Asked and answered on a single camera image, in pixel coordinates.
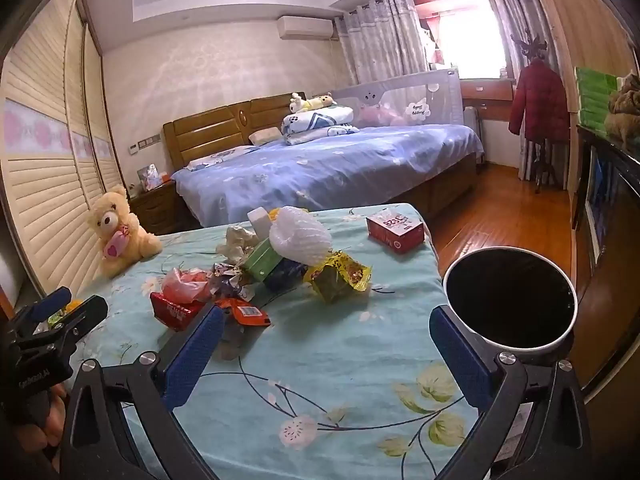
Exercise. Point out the cream teddy bear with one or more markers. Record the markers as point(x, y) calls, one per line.
point(117, 225)

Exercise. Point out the orange snack wrapper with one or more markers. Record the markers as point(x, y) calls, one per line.
point(245, 312)

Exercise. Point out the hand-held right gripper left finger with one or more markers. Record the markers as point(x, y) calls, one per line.
point(195, 355)

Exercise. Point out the pink plastic bag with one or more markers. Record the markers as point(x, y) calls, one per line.
point(185, 282)

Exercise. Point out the yellow white plush toy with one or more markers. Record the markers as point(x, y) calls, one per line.
point(312, 103)

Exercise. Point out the brown plush toy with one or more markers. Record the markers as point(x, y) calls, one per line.
point(625, 110)

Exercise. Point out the person's left hand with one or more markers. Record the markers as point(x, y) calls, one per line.
point(56, 415)

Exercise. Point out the wall switch panel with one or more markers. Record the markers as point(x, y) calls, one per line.
point(150, 140)

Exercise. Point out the wooden window desk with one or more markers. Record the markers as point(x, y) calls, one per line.
point(487, 90)

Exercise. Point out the silver printed snack wrapper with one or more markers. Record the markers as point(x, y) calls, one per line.
point(227, 280)

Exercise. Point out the teal floral bedsheet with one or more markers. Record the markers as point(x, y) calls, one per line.
point(325, 360)

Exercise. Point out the red snack packet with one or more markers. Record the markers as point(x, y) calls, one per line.
point(172, 310)

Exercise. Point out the white radiator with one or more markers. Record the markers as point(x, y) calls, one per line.
point(472, 125)

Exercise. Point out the cream louvered wardrobe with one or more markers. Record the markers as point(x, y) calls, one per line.
point(45, 185)

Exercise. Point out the blue white patterned pillow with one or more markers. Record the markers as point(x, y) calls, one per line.
point(220, 156)

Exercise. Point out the yellow foam fruit net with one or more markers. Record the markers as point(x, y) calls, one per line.
point(273, 216)

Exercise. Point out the red and white box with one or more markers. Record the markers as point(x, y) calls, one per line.
point(395, 235)

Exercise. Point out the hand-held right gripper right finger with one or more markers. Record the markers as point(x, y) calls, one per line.
point(460, 355)

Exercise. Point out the grey bed guard rail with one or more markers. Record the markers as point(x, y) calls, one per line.
point(395, 92)

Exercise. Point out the wooden bed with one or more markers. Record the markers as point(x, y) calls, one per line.
point(210, 130)

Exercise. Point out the grey patterned curtain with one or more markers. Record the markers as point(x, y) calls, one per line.
point(520, 15)
point(380, 40)

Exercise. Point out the framed photo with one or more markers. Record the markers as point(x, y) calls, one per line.
point(148, 177)

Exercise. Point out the white air conditioner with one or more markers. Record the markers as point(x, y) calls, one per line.
point(305, 27)

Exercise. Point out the white paper bag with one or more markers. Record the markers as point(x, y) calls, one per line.
point(235, 245)

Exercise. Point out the white foam block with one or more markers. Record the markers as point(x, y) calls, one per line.
point(260, 225)

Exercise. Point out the wooden nightstand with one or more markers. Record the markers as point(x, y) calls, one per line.
point(160, 205)

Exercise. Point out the folded white blue blanket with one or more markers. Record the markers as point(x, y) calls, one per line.
point(315, 125)

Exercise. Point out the bright window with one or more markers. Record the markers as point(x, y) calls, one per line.
point(470, 30)

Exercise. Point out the black bin with white rim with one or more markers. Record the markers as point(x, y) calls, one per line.
point(510, 300)

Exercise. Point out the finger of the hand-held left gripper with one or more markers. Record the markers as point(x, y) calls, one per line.
point(50, 305)
point(80, 317)

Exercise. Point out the white foam fruit net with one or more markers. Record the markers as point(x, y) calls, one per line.
point(300, 237)

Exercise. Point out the stack of green boxes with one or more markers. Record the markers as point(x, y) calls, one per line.
point(592, 100)

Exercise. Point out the pink plush toy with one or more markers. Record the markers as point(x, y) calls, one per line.
point(380, 114)

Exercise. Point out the yellow green snack wrapper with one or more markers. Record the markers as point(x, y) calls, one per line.
point(335, 280)

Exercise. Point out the dark wooden cabinet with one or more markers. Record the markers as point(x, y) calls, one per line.
point(625, 195)

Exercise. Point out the dark framed screen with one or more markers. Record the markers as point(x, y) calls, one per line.
point(597, 200)

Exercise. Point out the beige pillow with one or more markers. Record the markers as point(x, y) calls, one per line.
point(264, 136)

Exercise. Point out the blue plastic bag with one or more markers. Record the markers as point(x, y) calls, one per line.
point(282, 275)

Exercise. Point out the green box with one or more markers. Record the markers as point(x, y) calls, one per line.
point(262, 260)

